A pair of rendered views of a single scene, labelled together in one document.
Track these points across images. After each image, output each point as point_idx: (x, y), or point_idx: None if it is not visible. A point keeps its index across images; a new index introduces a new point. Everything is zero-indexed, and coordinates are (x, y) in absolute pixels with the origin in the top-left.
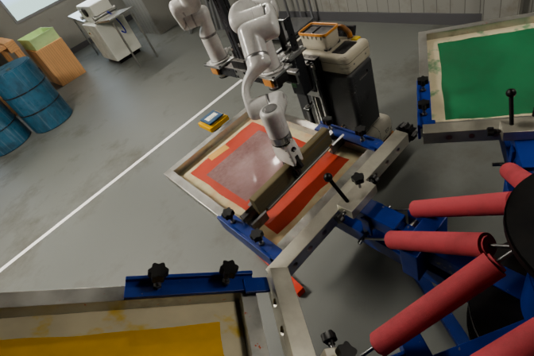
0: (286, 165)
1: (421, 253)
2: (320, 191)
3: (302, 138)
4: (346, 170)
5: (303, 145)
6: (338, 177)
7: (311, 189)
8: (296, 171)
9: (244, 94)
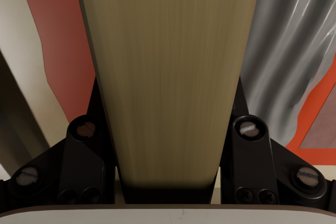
0: (162, 164)
1: None
2: (17, 16)
3: (327, 171)
4: (48, 139)
5: (307, 156)
6: (37, 109)
7: (73, 5)
8: (99, 109)
9: None
